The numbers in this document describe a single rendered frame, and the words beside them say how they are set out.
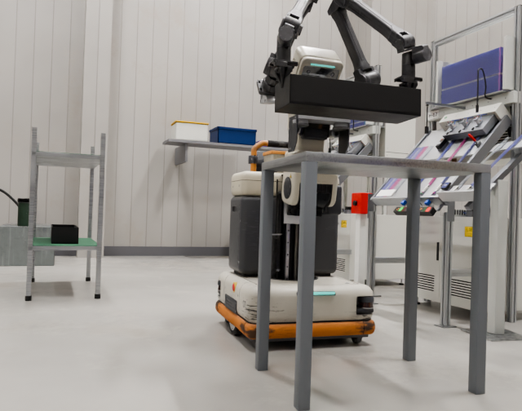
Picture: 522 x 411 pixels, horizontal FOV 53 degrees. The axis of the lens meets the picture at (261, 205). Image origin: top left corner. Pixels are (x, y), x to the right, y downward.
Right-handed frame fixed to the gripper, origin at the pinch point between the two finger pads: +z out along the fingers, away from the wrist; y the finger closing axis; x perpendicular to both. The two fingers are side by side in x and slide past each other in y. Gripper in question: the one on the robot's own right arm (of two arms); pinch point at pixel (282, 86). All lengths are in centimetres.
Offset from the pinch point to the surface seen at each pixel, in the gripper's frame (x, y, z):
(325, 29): 503, 245, -235
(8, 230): 370, -147, 68
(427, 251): 109, 146, 69
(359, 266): 165, 125, 83
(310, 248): -41, -4, 61
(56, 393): -8, -77, 111
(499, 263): 32, 135, 71
